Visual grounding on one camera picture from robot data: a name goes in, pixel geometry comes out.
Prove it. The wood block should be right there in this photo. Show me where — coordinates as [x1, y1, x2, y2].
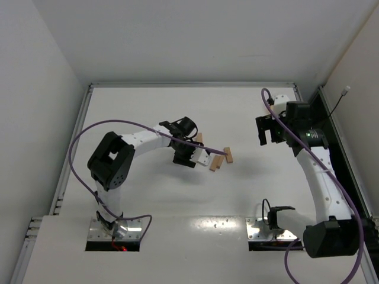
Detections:
[216, 155, 225, 169]
[224, 147, 233, 163]
[195, 133, 204, 146]
[209, 155, 220, 172]

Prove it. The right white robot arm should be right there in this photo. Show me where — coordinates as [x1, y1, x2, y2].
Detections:
[256, 96, 359, 258]

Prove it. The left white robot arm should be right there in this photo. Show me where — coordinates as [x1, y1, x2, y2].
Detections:
[87, 117, 198, 231]

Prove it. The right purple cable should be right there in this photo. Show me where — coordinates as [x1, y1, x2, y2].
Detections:
[261, 88, 365, 284]

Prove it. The purple cable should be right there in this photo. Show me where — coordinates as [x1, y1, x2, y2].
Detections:
[68, 120, 229, 237]
[261, 88, 365, 284]

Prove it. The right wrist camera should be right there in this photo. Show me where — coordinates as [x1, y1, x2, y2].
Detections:
[271, 95, 290, 115]

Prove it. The aluminium table frame rail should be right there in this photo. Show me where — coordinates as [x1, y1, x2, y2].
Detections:
[90, 82, 297, 88]

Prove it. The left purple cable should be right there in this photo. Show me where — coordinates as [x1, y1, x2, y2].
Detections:
[68, 120, 229, 237]

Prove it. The black cable white plug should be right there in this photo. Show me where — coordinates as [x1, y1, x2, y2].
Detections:
[310, 85, 351, 143]

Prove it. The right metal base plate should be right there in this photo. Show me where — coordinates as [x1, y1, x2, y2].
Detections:
[245, 217, 297, 242]

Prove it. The metal base plate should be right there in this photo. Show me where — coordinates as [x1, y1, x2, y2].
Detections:
[245, 217, 297, 242]
[87, 218, 142, 242]

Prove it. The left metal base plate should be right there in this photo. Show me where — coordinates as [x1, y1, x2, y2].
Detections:
[87, 218, 142, 242]

